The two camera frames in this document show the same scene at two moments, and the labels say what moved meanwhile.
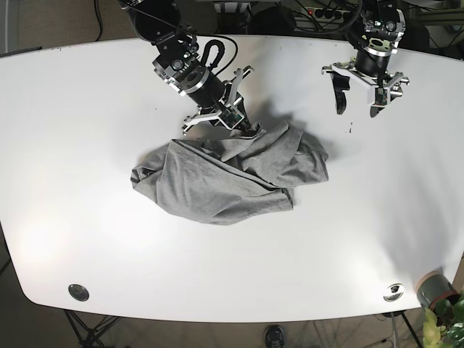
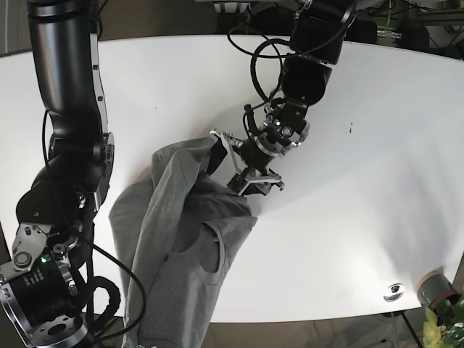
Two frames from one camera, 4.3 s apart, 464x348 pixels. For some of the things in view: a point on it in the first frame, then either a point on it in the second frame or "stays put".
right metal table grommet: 394,293 stays put
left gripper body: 186,72 → 38,291
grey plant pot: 432,286 stays put
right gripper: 370,66 → 254,158
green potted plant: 444,324 stays put
